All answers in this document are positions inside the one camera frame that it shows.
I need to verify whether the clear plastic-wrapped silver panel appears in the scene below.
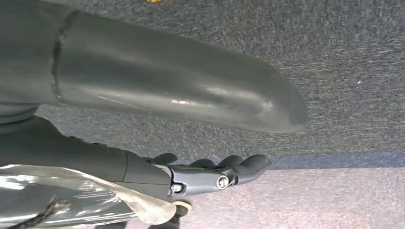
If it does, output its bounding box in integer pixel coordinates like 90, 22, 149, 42
0, 164, 177, 229

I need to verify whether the black braided cable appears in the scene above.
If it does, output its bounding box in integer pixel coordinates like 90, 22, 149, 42
4, 196, 71, 229

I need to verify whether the small round beige caster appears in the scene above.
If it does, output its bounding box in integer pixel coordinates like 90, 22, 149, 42
172, 200, 193, 220

